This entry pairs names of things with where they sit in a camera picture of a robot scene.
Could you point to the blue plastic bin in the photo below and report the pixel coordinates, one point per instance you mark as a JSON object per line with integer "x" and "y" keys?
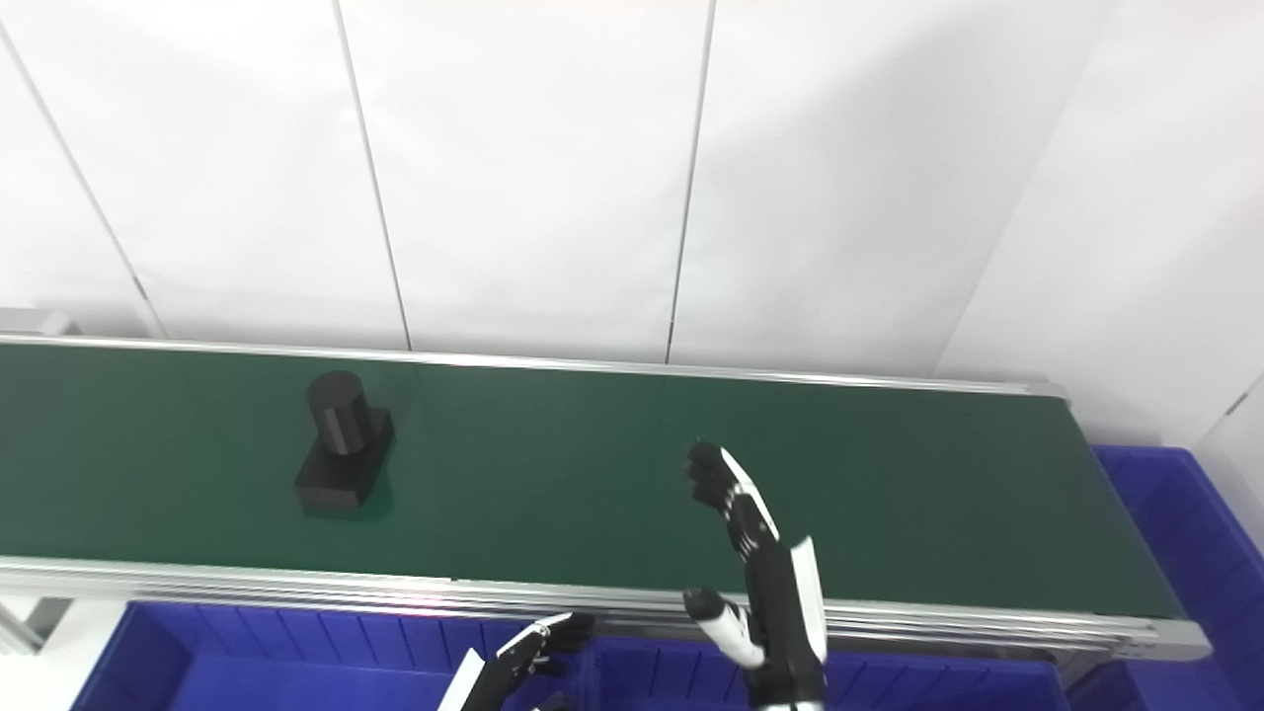
{"x": 296, "y": 671}
{"x": 938, "y": 686}
{"x": 1195, "y": 553}

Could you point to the black cylinder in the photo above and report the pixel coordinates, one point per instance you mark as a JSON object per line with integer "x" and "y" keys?
{"x": 341, "y": 444}

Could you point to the aluminium conveyor leg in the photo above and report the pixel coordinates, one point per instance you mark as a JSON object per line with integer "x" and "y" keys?
{"x": 35, "y": 617}

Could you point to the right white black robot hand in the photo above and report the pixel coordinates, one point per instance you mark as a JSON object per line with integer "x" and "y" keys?
{"x": 785, "y": 632}

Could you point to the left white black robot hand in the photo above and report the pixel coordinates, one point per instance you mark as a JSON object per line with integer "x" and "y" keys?
{"x": 499, "y": 681}

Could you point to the green conveyor belt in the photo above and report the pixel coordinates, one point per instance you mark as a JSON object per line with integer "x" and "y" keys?
{"x": 296, "y": 583}
{"x": 553, "y": 474}

